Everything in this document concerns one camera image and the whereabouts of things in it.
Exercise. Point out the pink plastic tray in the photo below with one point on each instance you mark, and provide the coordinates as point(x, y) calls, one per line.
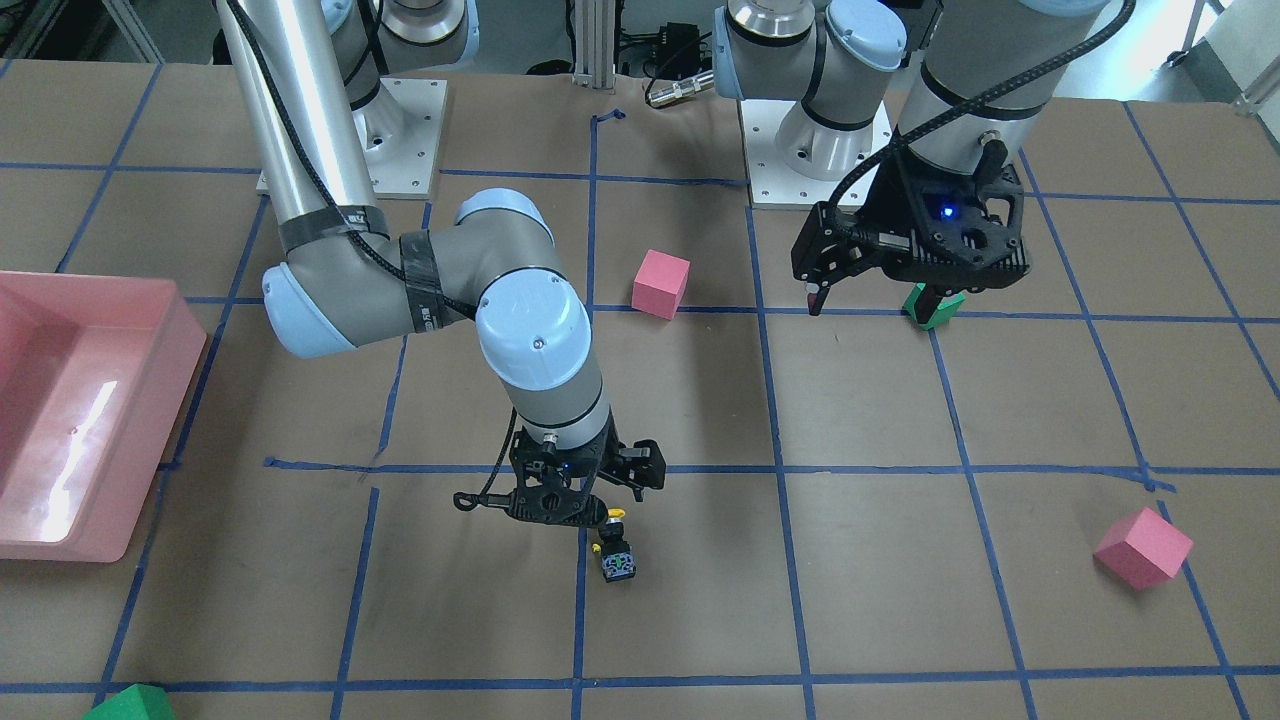
point(94, 370)

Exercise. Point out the pink cube near edge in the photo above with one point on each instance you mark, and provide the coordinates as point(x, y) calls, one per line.
point(1144, 549)

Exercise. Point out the green cube near left arm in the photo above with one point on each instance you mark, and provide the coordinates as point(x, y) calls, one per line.
point(929, 306)

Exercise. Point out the yellow push button switch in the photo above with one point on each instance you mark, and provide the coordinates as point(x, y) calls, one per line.
point(616, 558)

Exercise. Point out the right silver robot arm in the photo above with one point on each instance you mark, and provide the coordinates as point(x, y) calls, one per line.
point(312, 74)

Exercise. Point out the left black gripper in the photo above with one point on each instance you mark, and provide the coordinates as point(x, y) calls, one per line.
point(886, 208)

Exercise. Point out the pink cube centre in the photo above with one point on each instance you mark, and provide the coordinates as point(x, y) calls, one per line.
point(659, 284)

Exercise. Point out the green cube near tray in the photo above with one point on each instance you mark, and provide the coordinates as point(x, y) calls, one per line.
point(136, 702)

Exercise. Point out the aluminium frame post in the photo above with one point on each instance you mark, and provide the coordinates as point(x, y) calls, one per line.
point(595, 29)

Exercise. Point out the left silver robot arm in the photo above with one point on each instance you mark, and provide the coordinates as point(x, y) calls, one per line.
point(989, 70)

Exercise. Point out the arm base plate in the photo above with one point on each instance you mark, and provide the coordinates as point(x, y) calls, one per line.
point(770, 150)
point(410, 150)

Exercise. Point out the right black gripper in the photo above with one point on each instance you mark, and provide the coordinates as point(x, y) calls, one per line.
point(641, 467)

